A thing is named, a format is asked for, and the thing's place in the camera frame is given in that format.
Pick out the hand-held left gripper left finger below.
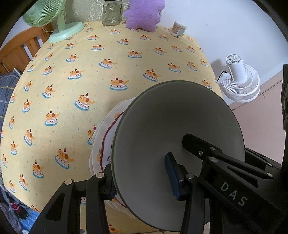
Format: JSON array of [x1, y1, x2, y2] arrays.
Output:
[[29, 164, 116, 234]]

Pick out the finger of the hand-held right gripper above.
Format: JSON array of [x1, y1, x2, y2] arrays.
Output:
[[182, 134, 282, 180], [245, 148, 282, 168]]

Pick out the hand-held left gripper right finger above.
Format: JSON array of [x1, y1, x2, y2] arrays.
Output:
[[165, 152, 212, 234]]

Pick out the red-rimmed white plate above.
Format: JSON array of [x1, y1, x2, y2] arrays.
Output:
[[99, 110, 135, 207]]

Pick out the floral ceramic bowl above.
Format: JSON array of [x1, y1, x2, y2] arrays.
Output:
[[111, 80, 246, 232]]

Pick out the large scalloped yellow-flower plate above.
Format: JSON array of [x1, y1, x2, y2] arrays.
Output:
[[89, 99, 144, 225]]

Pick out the white fan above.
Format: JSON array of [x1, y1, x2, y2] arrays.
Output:
[[217, 53, 261, 103]]

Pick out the blue plaid bed sheet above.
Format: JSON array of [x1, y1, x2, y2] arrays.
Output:
[[18, 209, 45, 234]]

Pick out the yellow cake-print tablecloth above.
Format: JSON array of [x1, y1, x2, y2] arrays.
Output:
[[0, 19, 223, 234]]

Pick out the dark clothes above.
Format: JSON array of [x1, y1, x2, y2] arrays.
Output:
[[0, 187, 43, 225]]

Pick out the cotton swab container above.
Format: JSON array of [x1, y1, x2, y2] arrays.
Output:
[[170, 21, 188, 37]]

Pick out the grey plaid pillow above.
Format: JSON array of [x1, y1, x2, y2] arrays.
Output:
[[0, 69, 22, 126]]

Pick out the purple plush toy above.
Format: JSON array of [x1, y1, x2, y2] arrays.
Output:
[[123, 0, 166, 32]]

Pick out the green desk fan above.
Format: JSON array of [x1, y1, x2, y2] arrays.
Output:
[[22, 0, 85, 44]]

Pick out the wooden headboard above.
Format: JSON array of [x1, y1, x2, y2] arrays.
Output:
[[0, 26, 54, 75]]

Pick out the glass jar with dark lid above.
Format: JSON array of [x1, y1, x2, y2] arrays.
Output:
[[102, 0, 123, 27]]

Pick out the black fan cable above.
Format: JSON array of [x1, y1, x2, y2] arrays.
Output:
[[217, 70, 229, 82]]

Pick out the green patterned wall mat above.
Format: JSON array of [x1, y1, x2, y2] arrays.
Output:
[[70, 0, 131, 23]]

